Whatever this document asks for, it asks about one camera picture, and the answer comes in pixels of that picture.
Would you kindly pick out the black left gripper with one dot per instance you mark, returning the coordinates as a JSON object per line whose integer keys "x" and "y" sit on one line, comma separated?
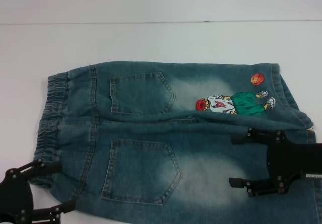
{"x": 15, "y": 196}

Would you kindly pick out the blue denim shorts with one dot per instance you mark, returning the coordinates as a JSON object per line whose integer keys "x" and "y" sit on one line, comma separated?
{"x": 141, "y": 133}

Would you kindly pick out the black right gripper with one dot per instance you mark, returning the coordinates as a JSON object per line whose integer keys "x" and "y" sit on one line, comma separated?
{"x": 296, "y": 161}

